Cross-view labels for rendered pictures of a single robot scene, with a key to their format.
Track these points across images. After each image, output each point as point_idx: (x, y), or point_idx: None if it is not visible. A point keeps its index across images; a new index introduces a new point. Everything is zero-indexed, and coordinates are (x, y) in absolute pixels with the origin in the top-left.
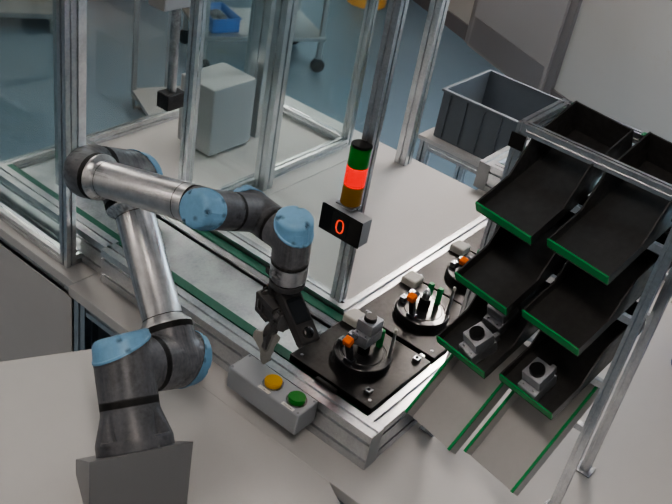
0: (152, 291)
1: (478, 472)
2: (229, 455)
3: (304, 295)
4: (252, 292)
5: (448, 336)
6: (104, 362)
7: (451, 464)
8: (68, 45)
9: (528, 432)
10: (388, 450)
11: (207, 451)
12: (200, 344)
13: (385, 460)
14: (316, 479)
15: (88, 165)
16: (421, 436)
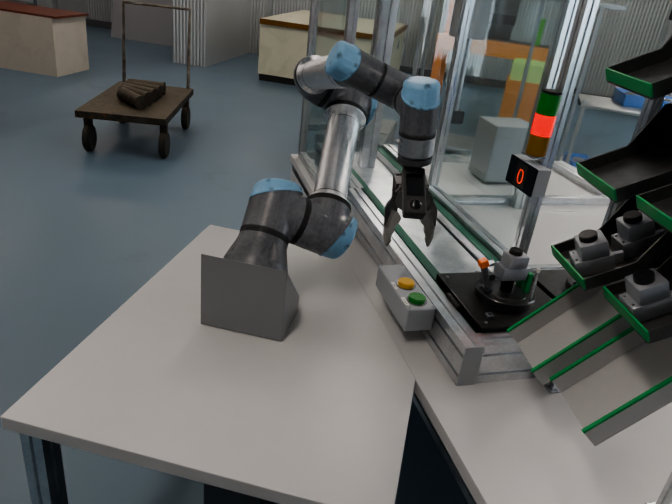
0: (325, 171)
1: (585, 440)
2: (344, 329)
3: (487, 253)
4: (447, 244)
5: (567, 252)
6: (252, 194)
7: (557, 420)
8: (351, 16)
9: (636, 382)
10: (494, 383)
11: (329, 320)
12: (345, 221)
13: (484, 388)
14: (404, 373)
15: (304, 59)
16: (539, 388)
